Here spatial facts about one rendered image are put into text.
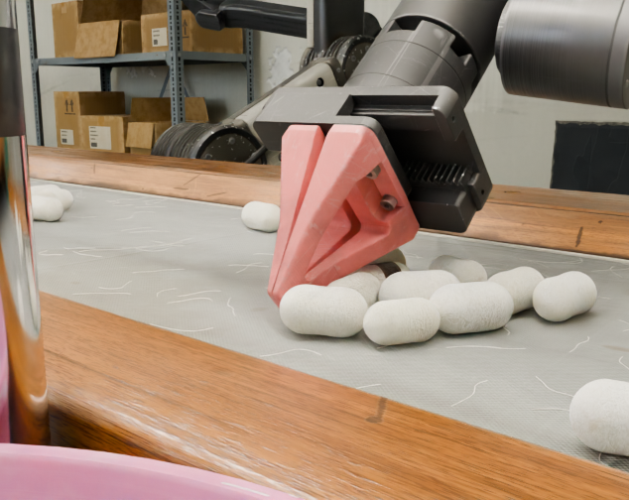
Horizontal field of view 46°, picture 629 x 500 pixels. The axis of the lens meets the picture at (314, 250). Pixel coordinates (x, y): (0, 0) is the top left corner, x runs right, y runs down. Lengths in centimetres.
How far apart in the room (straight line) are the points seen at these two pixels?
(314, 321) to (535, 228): 24
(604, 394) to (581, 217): 29
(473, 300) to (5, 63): 20
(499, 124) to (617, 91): 226
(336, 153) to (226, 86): 316
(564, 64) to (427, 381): 17
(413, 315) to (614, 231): 22
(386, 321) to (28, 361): 15
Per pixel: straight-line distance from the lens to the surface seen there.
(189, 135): 104
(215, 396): 19
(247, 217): 53
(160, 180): 74
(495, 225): 51
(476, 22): 39
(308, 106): 35
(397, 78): 35
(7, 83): 17
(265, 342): 30
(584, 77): 37
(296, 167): 33
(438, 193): 34
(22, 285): 17
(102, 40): 340
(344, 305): 29
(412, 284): 32
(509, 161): 261
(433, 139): 34
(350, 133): 32
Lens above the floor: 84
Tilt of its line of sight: 12 degrees down
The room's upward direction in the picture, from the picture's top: straight up
